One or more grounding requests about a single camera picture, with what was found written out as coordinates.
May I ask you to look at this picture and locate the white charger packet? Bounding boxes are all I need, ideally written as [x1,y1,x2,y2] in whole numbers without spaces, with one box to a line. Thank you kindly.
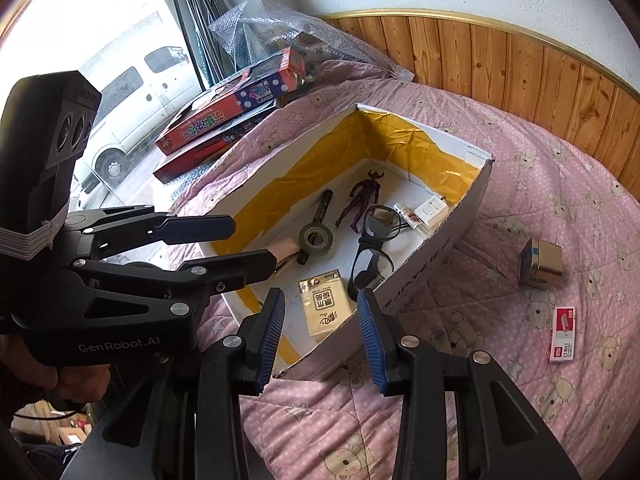
[415,195,450,229]

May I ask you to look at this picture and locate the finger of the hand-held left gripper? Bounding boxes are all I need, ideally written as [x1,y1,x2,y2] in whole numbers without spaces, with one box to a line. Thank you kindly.
[65,205,237,262]
[72,247,281,317]

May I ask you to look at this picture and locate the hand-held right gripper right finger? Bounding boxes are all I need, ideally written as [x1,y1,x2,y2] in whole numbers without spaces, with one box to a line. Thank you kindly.
[356,288,583,480]

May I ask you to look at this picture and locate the person's left hand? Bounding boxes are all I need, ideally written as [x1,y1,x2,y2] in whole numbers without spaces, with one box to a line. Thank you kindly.
[50,362,114,409]

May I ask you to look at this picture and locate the grey tape roll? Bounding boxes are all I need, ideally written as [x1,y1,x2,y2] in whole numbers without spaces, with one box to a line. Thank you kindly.
[299,225,335,256]

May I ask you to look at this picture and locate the flat red toy box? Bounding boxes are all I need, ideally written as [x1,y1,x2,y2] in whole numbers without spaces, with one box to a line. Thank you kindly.
[152,102,279,185]

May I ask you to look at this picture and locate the small white red tube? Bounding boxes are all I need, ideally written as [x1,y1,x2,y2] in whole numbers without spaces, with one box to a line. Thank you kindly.
[393,202,426,231]

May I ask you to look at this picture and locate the person's left forearm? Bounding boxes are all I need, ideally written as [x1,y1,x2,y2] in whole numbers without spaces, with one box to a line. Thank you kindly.
[0,330,61,416]

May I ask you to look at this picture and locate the black-framed eyeglasses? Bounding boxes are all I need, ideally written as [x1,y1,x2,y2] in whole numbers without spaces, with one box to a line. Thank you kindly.
[346,205,407,302]

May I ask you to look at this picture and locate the red and white staples box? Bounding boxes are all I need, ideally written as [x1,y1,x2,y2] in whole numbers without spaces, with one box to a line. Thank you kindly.
[547,305,581,363]

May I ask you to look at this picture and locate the white cardboard box yellow tape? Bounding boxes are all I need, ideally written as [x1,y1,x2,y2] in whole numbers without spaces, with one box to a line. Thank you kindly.
[197,102,496,380]

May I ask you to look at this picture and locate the black marker pen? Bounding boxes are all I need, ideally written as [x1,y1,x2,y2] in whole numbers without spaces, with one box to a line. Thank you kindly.
[297,189,335,265]

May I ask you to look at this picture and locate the clear bubble wrap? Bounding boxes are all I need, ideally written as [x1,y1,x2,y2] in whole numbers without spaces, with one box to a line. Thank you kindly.
[207,2,416,84]

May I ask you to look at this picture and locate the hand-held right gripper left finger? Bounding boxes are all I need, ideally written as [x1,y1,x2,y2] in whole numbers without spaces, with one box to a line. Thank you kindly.
[62,287,287,480]

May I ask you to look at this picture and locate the pink bear-print blanket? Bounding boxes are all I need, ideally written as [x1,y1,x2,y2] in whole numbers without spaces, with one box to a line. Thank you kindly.
[167,60,640,480]

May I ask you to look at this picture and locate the white van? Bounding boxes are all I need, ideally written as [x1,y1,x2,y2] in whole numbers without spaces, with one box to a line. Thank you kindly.
[75,45,203,211]

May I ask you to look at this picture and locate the dark purple horned figure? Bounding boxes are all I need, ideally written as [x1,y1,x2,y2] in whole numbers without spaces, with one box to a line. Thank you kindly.
[335,170,389,234]

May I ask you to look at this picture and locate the red toy box dotted print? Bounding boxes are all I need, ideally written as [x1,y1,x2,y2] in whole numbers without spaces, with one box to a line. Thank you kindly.
[155,47,307,156]

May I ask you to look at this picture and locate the small brown cardboard box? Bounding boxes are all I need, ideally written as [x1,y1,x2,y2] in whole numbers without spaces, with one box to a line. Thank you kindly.
[517,238,564,289]

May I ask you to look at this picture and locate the wooden headboard panel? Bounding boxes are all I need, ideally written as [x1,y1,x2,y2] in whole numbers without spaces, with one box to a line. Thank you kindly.
[320,8,640,196]

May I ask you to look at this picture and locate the cream tissue packet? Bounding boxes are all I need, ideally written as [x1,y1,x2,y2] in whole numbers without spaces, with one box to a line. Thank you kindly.
[298,270,354,337]

